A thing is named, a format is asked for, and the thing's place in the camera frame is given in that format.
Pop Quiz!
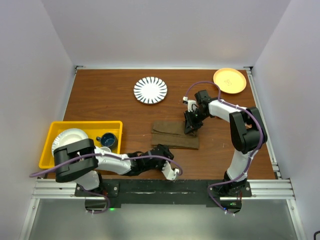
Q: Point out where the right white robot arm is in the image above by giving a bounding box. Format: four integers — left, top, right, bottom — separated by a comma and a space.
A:
182, 90, 268, 197

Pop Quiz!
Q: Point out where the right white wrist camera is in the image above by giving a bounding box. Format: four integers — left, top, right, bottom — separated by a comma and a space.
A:
182, 96, 198, 112

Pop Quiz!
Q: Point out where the orange plate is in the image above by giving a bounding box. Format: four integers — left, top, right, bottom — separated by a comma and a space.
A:
212, 68, 247, 94

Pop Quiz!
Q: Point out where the white blue striped plate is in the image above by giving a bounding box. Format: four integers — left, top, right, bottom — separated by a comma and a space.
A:
133, 76, 168, 105

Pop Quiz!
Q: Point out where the white paper plate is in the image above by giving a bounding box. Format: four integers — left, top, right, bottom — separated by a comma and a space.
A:
51, 128, 89, 155

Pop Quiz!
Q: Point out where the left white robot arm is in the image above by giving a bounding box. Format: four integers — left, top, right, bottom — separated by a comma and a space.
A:
53, 138, 182, 196

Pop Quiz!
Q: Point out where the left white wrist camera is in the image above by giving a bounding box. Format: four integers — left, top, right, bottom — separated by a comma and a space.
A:
161, 161, 180, 181

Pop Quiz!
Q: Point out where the aluminium frame rail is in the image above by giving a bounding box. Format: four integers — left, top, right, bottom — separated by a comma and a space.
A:
32, 179, 295, 200

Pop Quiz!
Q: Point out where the brown cloth napkin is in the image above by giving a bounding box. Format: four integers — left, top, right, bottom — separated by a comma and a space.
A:
151, 120, 200, 150

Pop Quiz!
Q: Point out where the white grey mug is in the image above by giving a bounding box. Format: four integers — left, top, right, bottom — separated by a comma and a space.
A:
100, 146, 112, 153

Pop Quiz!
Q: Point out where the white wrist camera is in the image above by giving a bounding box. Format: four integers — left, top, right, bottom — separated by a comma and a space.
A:
161, 161, 180, 181
182, 96, 198, 112

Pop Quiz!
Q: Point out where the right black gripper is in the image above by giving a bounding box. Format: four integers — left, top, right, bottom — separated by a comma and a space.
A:
184, 109, 210, 135

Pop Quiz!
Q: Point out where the yellow plastic bin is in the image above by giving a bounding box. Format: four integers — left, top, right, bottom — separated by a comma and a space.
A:
38, 120, 123, 169

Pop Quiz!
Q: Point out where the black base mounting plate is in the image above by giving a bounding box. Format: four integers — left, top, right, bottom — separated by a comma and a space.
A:
74, 178, 252, 210

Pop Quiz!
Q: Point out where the dark blue mug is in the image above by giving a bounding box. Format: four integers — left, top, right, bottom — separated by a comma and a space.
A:
96, 132, 118, 150

